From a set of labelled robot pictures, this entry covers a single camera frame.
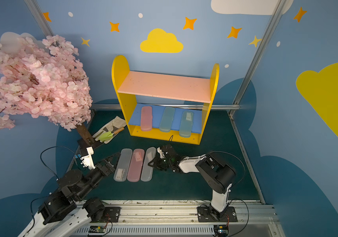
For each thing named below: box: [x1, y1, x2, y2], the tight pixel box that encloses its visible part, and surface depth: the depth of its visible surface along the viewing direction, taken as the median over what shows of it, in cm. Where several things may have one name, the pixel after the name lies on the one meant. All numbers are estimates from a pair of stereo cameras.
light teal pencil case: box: [178, 110, 194, 138], surface depth 98 cm
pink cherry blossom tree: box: [0, 34, 95, 144], surface depth 60 cm
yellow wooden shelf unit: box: [111, 55, 220, 145], surface depth 88 cm
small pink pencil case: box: [140, 106, 153, 132], surface depth 100 cm
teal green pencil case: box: [159, 107, 176, 133], surface depth 98 cm
